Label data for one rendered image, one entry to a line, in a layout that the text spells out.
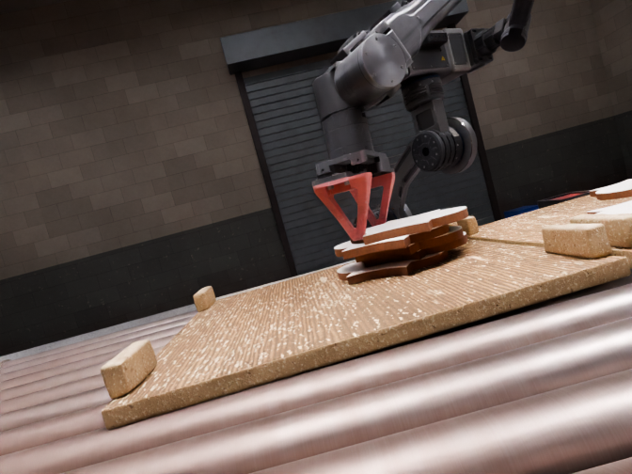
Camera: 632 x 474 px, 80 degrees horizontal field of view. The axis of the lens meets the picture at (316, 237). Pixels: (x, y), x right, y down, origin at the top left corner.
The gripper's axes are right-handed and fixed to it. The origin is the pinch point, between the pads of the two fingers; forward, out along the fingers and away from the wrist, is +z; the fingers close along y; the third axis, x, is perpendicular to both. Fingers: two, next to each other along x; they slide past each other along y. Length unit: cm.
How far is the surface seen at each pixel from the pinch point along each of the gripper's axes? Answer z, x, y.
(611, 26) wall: -169, -209, 662
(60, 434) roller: 9.3, 19.6, -30.3
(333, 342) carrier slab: 6.3, -2.6, -22.6
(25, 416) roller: 9.0, 28.4, -28.5
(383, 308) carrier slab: 6.0, -4.8, -16.0
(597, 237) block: 3.8, -21.7, -10.6
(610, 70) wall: -113, -203, 676
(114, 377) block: 5.1, 12.3, -29.5
